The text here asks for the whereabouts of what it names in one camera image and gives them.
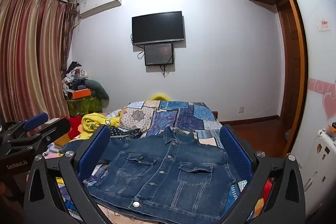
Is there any orange box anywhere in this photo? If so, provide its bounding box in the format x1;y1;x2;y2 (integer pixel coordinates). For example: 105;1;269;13
73;88;91;99

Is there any red cloth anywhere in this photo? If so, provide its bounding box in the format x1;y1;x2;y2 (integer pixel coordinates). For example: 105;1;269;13
64;116;86;139

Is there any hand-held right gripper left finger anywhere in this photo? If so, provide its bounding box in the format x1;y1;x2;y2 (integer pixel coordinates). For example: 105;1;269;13
23;125;111;224

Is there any white air conditioner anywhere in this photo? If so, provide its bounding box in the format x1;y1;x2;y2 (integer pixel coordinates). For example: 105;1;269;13
77;0;122;17

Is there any striped brown curtain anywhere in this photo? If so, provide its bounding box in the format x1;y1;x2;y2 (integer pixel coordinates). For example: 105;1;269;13
0;0;76;122

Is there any yellow round object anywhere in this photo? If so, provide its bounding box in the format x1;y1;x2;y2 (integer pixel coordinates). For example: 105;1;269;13
151;93;170;102

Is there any green patterned cloth cover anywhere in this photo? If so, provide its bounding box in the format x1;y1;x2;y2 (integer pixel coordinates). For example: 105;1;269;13
67;97;103;117

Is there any white appliance with stickers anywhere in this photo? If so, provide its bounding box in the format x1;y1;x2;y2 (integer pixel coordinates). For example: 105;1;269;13
302;128;336;222

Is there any yellow garment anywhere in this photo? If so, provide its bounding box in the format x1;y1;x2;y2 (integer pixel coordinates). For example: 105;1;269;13
82;113;121;140

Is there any blue patchwork bedspread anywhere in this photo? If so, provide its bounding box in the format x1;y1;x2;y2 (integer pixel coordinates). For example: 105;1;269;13
42;100;276;224

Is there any navy dotted garment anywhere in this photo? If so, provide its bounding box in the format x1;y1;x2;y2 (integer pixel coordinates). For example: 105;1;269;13
109;126;143;139

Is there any pile of mixed clothes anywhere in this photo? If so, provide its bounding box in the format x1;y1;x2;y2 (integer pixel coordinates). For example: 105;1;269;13
62;61;91;93

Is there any small black wall monitor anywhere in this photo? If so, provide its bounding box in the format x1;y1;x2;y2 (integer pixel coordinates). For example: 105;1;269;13
144;43;174;66

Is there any wooden door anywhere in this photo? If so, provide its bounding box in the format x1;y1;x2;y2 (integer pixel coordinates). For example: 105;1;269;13
276;1;303;159

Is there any dark green cushion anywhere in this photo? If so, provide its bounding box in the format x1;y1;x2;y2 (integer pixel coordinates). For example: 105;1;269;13
85;79;109;109

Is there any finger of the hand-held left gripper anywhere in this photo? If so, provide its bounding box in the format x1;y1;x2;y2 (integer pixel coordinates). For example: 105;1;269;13
8;117;72;155
21;112;50;134

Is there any black wall television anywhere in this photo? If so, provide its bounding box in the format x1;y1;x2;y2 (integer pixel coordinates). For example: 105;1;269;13
131;11;185;46

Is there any blue denim jacket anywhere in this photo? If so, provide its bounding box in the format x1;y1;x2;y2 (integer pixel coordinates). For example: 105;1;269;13
63;126;252;224

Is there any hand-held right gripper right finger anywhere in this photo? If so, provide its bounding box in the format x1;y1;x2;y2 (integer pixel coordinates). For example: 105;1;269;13
218;125;306;224

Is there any black hanging cable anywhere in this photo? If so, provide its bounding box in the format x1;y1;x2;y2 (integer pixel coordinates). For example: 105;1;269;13
160;64;174;79

